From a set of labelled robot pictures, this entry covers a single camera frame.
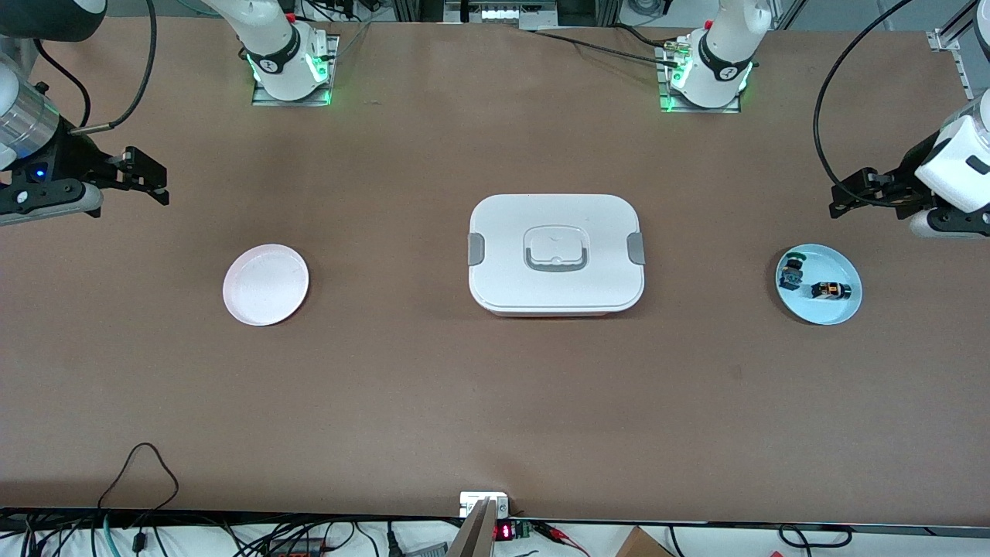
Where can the pink round plate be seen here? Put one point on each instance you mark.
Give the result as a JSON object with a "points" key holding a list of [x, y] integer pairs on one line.
{"points": [[265, 285]]}

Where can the grey rack equipment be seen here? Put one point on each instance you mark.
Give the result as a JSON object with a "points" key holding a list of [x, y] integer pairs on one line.
{"points": [[503, 14]]}

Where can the white lidded lunch box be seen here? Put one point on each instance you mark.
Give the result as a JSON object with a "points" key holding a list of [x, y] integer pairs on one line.
{"points": [[557, 286]]}

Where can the green push button switch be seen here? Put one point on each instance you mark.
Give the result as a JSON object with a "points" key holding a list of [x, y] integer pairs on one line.
{"points": [[791, 272]]}

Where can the aluminium bar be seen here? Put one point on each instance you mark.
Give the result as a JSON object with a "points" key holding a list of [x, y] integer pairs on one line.
{"points": [[473, 538]]}

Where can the small white box device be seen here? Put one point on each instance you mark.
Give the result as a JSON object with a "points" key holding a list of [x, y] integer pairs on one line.
{"points": [[472, 503]]}

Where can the orange push button switch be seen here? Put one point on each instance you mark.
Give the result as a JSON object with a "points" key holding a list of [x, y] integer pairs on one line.
{"points": [[831, 291]]}

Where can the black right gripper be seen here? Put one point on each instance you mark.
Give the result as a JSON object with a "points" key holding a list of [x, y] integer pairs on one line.
{"points": [[73, 161]]}

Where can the red clip leads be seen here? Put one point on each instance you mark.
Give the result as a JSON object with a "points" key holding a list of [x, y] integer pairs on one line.
{"points": [[561, 535]]}

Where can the brown cardboard box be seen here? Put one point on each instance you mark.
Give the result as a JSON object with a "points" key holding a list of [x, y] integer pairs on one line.
{"points": [[642, 545]]}

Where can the aluminium frame extrusion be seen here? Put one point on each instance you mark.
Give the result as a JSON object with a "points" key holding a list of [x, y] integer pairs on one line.
{"points": [[959, 27]]}

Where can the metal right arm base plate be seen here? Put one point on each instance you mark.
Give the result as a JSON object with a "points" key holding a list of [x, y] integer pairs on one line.
{"points": [[329, 85]]}

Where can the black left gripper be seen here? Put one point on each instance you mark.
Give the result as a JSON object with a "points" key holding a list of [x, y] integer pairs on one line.
{"points": [[902, 182]]}

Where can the light blue round plate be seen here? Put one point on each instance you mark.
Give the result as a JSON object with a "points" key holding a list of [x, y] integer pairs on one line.
{"points": [[831, 309]]}

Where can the red digit display module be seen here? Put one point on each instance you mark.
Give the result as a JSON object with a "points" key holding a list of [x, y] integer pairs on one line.
{"points": [[504, 531]]}

